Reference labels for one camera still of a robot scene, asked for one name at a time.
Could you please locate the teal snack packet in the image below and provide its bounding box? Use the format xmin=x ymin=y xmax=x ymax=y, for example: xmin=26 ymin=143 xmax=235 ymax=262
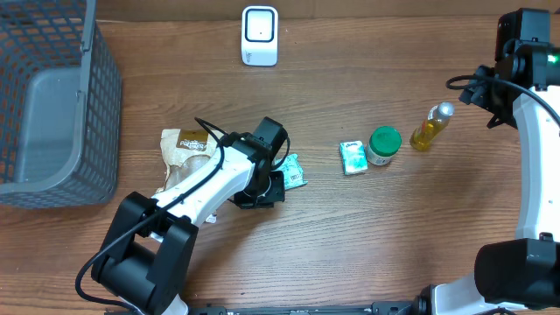
xmin=278 ymin=153 xmax=307 ymax=190

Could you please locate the yellow oil bottle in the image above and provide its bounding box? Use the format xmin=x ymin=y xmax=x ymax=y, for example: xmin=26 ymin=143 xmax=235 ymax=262
xmin=409 ymin=102 xmax=455 ymax=151

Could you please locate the brown snack bag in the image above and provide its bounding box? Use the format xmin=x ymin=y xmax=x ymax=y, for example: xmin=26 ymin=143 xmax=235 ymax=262
xmin=156 ymin=129 xmax=217 ymax=193

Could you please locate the tissue pack white green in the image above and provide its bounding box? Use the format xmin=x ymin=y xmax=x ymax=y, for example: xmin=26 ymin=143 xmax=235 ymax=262
xmin=339 ymin=141 xmax=368 ymax=175

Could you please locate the green lid jar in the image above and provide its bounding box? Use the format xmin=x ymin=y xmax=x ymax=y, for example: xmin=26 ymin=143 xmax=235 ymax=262
xmin=366 ymin=126 xmax=402 ymax=166

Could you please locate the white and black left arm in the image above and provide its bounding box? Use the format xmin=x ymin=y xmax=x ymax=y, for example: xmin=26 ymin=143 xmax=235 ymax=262
xmin=91 ymin=128 xmax=288 ymax=314

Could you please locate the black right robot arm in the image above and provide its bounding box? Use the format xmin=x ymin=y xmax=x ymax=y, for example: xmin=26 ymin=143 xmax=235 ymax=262
xmin=406 ymin=8 xmax=559 ymax=314

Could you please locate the dark grey plastic basket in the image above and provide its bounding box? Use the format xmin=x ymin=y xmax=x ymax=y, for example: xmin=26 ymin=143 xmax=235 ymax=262
xmin=1 ymin=0 xmax=123 ymax=209

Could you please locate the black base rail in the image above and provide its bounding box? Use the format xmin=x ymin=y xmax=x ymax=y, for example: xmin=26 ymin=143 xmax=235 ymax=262
xmin=164 ymin=297 xmax=431 ymax=315

